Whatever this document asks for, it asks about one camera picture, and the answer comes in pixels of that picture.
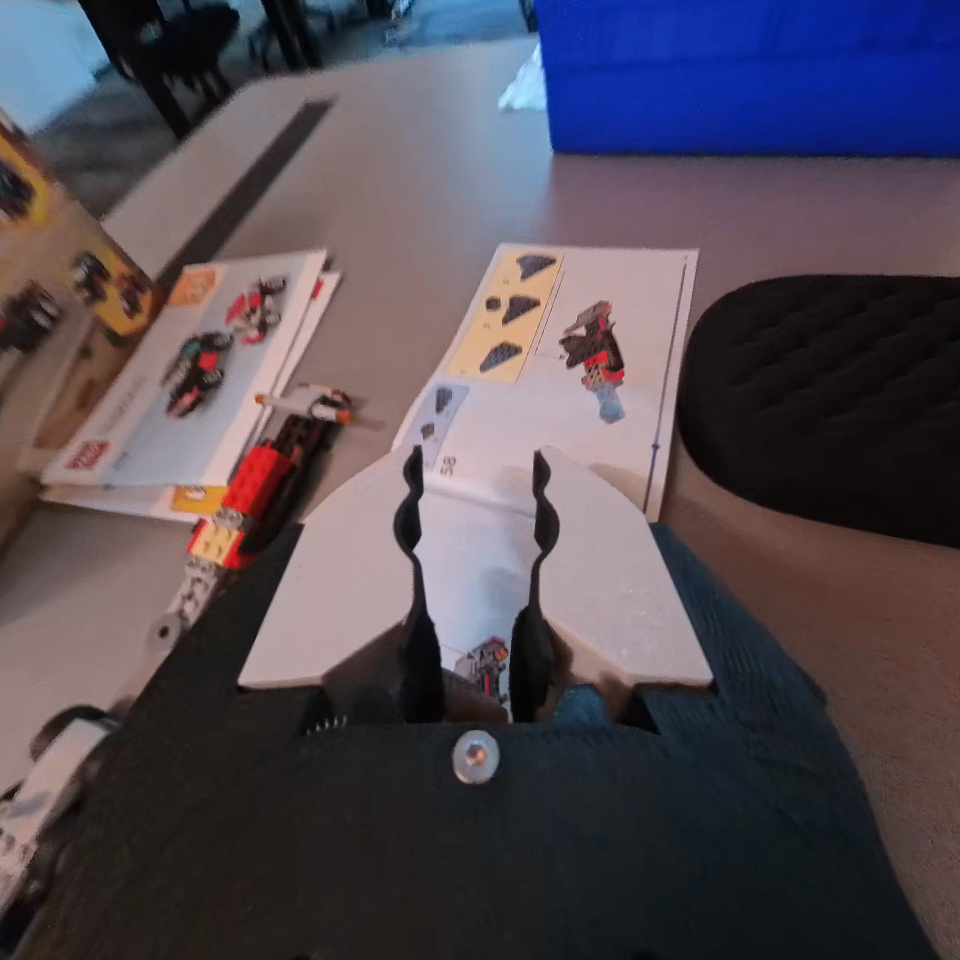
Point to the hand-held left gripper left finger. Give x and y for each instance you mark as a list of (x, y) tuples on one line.
[(337, 592)]

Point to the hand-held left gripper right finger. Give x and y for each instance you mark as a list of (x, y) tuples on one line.
[(619, 592)]

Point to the red black lego model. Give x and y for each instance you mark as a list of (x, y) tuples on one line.
[(259, 472)]

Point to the yellow lego box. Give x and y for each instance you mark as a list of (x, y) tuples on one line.
[(45, 247)]

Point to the open instruction booklet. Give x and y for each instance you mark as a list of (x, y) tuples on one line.
[(600, 427)]

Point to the instruction booklet with cover picture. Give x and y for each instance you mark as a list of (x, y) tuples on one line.
[(150, 405)]

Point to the black quilted cushion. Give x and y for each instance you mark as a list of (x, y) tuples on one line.
[(825, 390)]

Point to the white crumpled plastic bag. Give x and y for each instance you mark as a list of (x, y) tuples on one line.
[(529, 82)]

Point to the blue container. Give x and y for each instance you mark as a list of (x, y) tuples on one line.
[(750, 75)]

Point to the black table leg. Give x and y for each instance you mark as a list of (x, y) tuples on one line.
[(289, 30)]

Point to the black chair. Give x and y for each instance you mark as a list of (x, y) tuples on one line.
[(180, 45)]

